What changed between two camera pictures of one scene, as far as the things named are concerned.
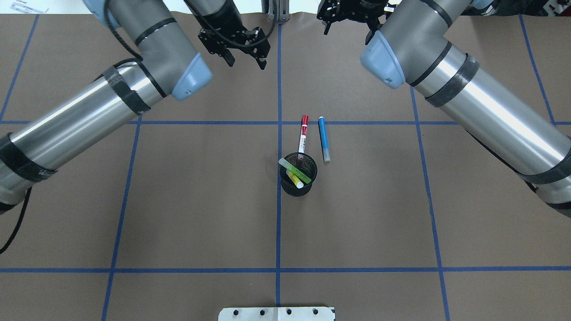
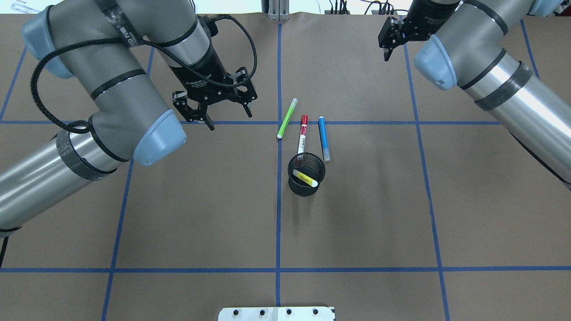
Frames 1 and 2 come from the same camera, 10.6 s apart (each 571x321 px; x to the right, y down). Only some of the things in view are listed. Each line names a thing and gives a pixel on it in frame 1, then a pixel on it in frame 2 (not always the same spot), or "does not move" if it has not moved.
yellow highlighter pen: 299,184 to 305,178
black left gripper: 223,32 to 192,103
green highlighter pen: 294,171 to 283,128
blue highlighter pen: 324,139 does not move
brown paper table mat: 305,183 does not move
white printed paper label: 26,8 does not move
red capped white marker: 305,120 does not move
